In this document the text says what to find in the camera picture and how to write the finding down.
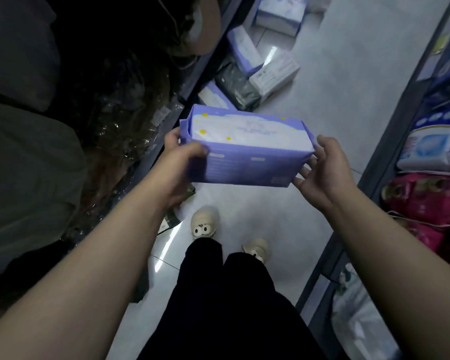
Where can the person's beige shoe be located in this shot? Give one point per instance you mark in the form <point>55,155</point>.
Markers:
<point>257,249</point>
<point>204,223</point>

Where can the dark metal shelf rack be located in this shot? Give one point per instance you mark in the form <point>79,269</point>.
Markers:
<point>206,59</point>

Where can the clear plastic wrapped goods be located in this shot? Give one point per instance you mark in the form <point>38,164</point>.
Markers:
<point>127,138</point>

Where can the small green packet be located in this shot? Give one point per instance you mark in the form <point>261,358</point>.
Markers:
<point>170,220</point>

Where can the person's left beige shoe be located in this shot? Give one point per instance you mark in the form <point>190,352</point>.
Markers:
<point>204,223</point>

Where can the dark grey plastic packet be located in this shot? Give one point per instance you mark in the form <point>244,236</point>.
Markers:
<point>237,88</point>

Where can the person's right hand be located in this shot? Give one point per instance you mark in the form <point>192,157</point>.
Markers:
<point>332,176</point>

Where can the white and purple tissue packet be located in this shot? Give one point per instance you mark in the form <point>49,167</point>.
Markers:
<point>281,13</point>

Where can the person's right beige shoe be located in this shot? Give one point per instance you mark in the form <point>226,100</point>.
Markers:
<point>257,249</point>

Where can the person's right thumb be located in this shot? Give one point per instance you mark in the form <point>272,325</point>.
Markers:
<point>325,148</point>

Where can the purple tissue packet with yellow dots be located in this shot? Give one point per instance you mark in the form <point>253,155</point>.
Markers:
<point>247,157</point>

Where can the tan fabric hat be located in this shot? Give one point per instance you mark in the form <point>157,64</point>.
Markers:
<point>198,26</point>

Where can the grey metal shelf rack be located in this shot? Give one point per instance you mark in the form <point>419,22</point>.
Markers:
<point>390,138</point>

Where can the pink tissue pack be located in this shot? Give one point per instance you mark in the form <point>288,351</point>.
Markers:
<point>423,198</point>
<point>431,236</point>

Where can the person's right forearm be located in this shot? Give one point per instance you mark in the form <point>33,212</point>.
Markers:
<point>405,281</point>

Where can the person's left forearm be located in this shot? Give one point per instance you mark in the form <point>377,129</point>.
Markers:
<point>78,281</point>

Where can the person's left hand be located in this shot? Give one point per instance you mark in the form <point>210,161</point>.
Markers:
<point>168,176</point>

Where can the white and blue tissue pack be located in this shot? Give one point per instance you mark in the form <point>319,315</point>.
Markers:
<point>433,144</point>

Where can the person's black trousers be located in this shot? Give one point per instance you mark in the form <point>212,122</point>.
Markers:
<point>228,307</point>

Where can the white printed plastic pack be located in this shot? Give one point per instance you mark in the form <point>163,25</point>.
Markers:
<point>360,318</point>

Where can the large grey fabric bag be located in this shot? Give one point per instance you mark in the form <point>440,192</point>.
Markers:
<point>26,183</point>

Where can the person's left thumb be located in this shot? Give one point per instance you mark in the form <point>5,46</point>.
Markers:
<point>195,149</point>

